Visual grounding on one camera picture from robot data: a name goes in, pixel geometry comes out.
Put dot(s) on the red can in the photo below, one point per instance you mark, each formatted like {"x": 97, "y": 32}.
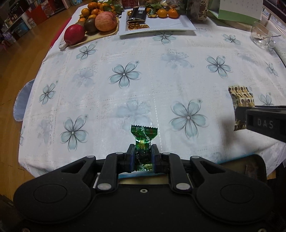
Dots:
{"x": 129, "y": 2}

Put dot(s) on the metal spoon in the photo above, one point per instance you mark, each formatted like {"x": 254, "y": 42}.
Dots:
{"x": 268, "y": 37}

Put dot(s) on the brown printed container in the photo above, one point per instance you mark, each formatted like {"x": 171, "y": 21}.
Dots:
{"x": 197, "y": 10}

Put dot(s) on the brown patterned snack packet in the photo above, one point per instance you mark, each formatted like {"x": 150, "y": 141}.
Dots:
{"x": 242, "y": 98}

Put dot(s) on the dark brown round fruit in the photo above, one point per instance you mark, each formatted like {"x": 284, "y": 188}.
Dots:
{"x": 90, "y": 25}

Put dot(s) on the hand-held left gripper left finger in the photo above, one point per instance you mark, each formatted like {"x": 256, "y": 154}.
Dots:
{"x": 132, "y": 159}

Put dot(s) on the clear bag of nuts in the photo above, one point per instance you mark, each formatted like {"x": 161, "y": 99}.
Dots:
{"x": 165, "y": 3}

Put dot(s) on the black snack packet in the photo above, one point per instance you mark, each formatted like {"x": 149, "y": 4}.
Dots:
{"x": 136, "y": 14}

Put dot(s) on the green and white desk calendar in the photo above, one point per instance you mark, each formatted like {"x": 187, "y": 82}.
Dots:
{"x": 239, "y": 9}

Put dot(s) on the blue chair cushion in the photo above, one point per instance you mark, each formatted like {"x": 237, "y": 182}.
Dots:
{"x": 22, "y": 100}

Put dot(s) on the white rectangular plate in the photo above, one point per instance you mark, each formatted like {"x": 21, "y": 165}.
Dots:
{"x": 160, "y": 25}

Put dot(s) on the wooden fruit tray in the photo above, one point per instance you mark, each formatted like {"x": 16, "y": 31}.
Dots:
{"x": 96, "y": 35}

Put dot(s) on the glass bowl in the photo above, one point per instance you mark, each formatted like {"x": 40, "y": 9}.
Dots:
{"x": 261, "y": 33}

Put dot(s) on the cluttered storage shelves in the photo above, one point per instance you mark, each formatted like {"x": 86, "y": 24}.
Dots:
{"x": 26, "y": 15}

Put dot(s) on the pink striped apple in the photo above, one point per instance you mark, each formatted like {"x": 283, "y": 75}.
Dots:
{"x": 106, "y": 21}

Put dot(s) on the white floral tablecloth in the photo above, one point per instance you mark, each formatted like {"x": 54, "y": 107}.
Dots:
{"x": 156, "y": 89}

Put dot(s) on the dark red round fruit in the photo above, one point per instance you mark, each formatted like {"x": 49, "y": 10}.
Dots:
{"x": 74, "y": 34}

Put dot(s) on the small tangerine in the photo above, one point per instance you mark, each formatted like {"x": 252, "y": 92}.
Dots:
{"x": 162, "y": 13}
{"x": 173, "y": 13}

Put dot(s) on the gold foil candy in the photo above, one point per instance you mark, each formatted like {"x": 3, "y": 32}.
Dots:
{"x": 133, "y": 27}
{"x": 144, "y": 26}

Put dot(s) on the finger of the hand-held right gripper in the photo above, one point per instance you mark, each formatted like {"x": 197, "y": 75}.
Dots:
{"x": 240, "y": 118}

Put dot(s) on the pile of tangerines with leaves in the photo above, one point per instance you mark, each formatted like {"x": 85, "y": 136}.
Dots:
{"x": 91, "y": 10}

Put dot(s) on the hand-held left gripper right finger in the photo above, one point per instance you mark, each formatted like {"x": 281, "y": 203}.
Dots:
{"x": 154, "y": 160}

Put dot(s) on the green foil candy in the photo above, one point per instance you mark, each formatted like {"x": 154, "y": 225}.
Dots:
{"x": 144, "y": 138}

